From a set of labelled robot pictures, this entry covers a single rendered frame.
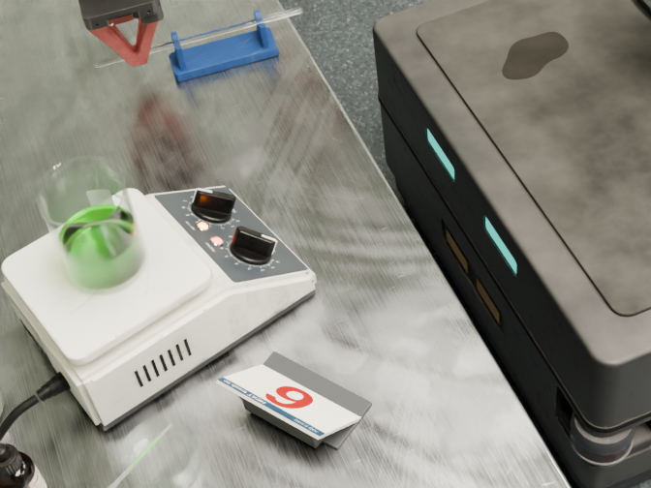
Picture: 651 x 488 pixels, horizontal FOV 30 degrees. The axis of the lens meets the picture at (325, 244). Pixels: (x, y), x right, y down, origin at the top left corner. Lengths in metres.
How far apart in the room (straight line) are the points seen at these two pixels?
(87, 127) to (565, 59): 0.79
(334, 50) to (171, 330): 1.48
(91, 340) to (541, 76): 0.97
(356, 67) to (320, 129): 1.19
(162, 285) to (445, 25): 0.98
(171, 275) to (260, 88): 0.30
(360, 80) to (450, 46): 0.53
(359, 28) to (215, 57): 1.21
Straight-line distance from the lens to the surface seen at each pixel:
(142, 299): 0.87
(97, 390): 0.87
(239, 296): 0.89
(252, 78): 1.14
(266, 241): 0.92
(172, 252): 0.89
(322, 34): 2.35
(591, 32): 1.75
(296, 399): 0.88
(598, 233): 1.49
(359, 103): 2.19
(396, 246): 0.98
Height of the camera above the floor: 1.50
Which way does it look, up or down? 49 degrees down
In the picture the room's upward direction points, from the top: 10 degrees counter-clockwise
